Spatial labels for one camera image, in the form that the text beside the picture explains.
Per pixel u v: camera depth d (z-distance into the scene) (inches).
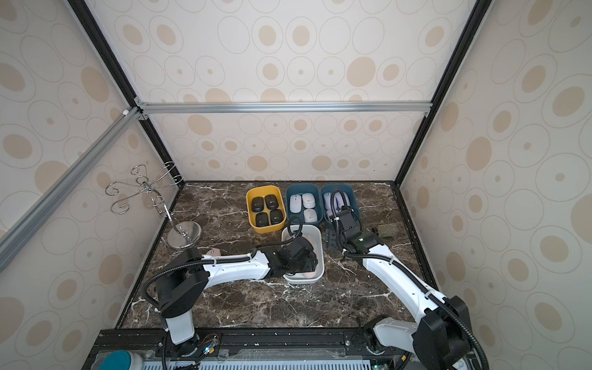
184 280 20.3
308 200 43.0
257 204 42.5
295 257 26.0
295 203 43.0
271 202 43.0
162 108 35.5
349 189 44.4
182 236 38.3
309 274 32.7
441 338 15.3
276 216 40.6
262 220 40.4
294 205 43.0
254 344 29.4
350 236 24.1
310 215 41.4
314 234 36.6
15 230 20.6
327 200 43.0
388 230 38.7
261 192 45.0
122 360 25.4
